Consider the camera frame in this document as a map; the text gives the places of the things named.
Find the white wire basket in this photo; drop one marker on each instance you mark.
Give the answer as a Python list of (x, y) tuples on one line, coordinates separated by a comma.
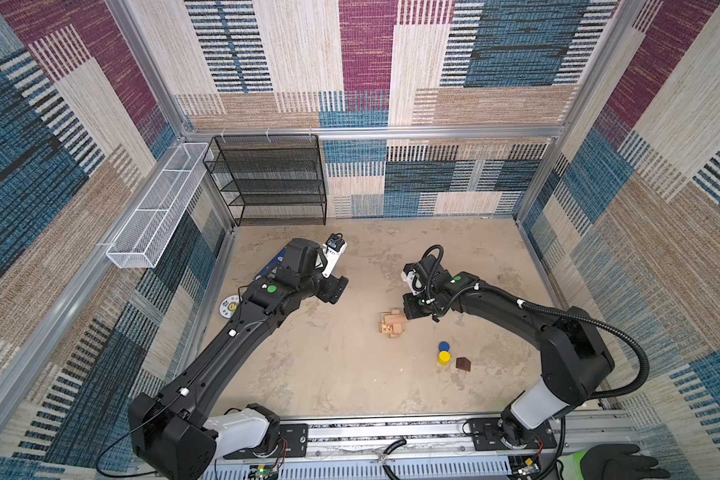
[(144, 237)]

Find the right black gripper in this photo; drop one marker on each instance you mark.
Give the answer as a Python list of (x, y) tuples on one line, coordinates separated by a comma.
[(410, 309)]

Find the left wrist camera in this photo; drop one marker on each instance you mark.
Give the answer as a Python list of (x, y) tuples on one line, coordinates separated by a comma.
[(333, 248)]

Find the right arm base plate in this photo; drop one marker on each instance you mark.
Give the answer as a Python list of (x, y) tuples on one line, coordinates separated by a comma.
[(494, 433)]

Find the black wire shelf rack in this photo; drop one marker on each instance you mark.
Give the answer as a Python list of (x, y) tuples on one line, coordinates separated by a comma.
[(269, 180)]

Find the dark brown house block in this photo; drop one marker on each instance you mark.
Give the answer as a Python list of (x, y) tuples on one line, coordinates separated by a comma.
[(463, 363)]

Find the blue comic book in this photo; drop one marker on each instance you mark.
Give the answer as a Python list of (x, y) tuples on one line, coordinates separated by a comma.
[(271, 266)]

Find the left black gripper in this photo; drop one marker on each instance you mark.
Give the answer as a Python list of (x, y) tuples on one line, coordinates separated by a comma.
[(333, 288)]

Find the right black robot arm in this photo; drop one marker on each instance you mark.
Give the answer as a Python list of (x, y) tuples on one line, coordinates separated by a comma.
[(574, 358)]

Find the black green gloved hand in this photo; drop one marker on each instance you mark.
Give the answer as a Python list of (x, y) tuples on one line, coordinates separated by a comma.
[(610, 461)]

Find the yellow cylinder block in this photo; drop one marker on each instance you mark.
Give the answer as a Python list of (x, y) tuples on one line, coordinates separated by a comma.
[(444, 358)]

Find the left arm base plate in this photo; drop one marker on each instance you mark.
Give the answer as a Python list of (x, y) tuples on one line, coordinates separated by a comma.
[(291, 441)]

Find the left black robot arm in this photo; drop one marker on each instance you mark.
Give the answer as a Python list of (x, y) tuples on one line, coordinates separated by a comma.
[(174, 430)]

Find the aluminium front rail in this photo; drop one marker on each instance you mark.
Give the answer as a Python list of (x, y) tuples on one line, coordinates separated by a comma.
[(420, 447)]

